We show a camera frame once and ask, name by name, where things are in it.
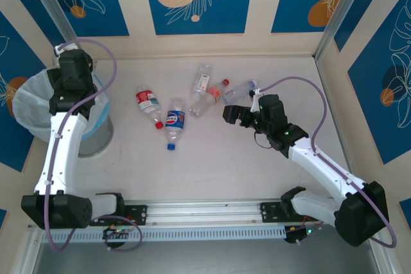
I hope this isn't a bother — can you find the small clear bottle blue cap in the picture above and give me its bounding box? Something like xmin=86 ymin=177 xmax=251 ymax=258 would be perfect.
xmin=223 ymin=78 xmax=259 ymax=103

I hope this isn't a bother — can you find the blue label bottle blue cap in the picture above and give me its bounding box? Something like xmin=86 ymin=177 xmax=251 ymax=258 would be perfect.
xmin=164 ymin=97 xmax=187 ymax=152

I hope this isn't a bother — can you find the bin with white bag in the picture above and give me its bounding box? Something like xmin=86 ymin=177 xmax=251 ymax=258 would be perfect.
xmin=12 ymin=68 xmax=112 ymax=143

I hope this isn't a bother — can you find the grey metal bin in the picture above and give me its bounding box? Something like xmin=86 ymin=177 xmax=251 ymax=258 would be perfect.
xmin=78 ymin=116 xmax=115 ymax=158

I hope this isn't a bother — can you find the clear bottle pink label red cap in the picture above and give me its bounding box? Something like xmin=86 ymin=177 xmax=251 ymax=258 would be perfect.
xmin=188 ymin=78 xmax=231 ymax=117

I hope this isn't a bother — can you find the clear bottle white orange label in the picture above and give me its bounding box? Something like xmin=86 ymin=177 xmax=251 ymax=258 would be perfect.
xmin=191 ymin=63 xmax=214 ymax=101

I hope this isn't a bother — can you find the base controller board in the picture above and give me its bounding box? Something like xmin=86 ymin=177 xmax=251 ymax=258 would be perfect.
xmin=284 ymin=225 xmax=315 ymax=245
xmin=102 ymin=225 xmax=134 ymax=239

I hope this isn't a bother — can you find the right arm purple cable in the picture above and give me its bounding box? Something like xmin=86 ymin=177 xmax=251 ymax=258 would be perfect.
xmin=258 ymin=76 xmax=398 ymax=248

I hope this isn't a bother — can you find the aluminium frame post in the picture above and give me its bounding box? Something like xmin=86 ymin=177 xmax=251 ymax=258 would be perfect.
xmin=313 ymin=0 xmax=375 ymax=63
xmin=22 ymin=0 xmax=80 ymax=47

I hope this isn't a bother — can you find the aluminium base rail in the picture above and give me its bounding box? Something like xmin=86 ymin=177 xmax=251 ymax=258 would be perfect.
xmin=123 ymin=200 xmax=283 ymax=226

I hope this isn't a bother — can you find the grey slotted cable duct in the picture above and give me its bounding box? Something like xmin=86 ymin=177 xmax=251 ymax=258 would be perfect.
xmin=41 ymin=225 xmax=286 ymax=243

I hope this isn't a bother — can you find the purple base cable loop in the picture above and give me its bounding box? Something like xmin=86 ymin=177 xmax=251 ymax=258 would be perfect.
xmin=105 ymin=215 xmax=144 ymax=252

